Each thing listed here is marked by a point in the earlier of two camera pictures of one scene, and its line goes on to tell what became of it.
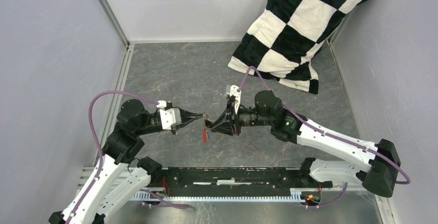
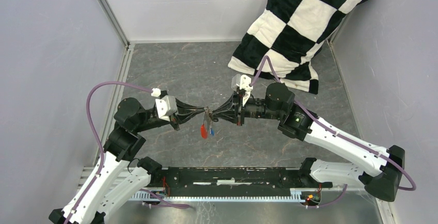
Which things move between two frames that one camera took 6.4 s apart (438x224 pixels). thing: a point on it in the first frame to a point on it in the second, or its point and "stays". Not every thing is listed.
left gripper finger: x=185 y=113 to x=182 y=106
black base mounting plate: x=235 y=179 stays
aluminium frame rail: x=102 y=1 stays
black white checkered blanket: x=285 y=43 stays
